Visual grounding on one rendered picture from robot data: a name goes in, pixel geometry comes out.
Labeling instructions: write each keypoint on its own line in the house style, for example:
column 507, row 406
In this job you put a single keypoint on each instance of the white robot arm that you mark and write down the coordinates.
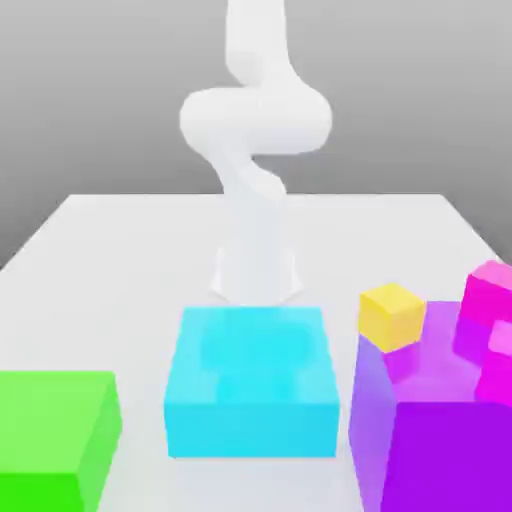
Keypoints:
column 256, row 120

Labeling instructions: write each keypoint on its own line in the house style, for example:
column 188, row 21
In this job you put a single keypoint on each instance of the large green box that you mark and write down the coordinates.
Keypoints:
column 44, row 432

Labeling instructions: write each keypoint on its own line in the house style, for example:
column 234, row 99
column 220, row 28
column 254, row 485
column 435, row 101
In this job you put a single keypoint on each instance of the large purple box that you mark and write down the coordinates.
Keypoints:
column 436, row 452

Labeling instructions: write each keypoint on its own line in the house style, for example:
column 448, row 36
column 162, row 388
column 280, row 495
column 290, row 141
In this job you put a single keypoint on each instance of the large cyan box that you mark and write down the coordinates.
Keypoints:
column 252, row 400

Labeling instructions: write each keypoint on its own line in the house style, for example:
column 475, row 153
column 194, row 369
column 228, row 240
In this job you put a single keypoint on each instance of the small yellow cube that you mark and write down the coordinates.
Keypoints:
column 390, row 316

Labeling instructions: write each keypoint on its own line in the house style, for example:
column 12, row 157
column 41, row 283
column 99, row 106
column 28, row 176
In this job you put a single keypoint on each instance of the small magenta cube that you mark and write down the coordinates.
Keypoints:
column 486, row 296
column 498, row 368

